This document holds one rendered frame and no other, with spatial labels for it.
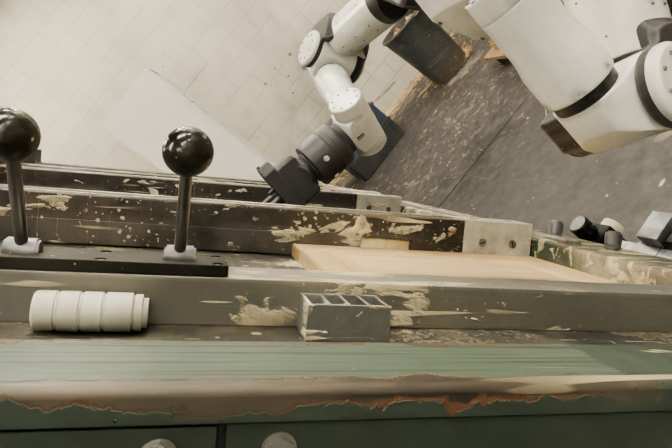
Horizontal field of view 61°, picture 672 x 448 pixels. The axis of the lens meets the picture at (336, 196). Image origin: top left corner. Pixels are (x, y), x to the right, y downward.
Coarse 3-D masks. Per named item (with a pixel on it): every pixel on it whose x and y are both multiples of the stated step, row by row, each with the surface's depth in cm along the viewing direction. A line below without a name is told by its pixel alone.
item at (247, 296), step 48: (0, 288) 43; (48, 288) 44; (96, 288) 45; (144, 288) 45; (192, 288) 46; (240, 288) 47; (288, 288) 48; (336, 288) 50; (384, 288) 51; (432, 288) 52; (480, 288) 53; (528, 288) 55; (576, 288) 57; (624, 288) 60
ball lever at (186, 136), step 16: (192, 128) 42; (176, 144) 41; (192, 144) 41; (208, 144) 42; (176, 160) 41; (192, 160) 41; (208, 160) 42; (192, 176) 43; (176, 224) 46; (176, 240) 47; (176, 256) 47; (192, 256) 48
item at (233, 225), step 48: (0, 192) 75; (48, 192) 76; (96, 192) 82; (48, 240) 77; (96, 240) 78; (144, 240) 80; (192, 240) 82; (240, 240) 83; (288, 240) 85; (336, 240) 87; (432, 240) 91; (480, 240) 93; (528, 240) 95
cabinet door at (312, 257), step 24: (312, 264) 72; (336, 264) 71; (360, 264) 74; (384, 264) 76; (408, 264) 77; (432, 264) 79; (456, 264) 81; (480, 264) 83; (504, 264) 86; (528, 264) 87; (552, 264) 88
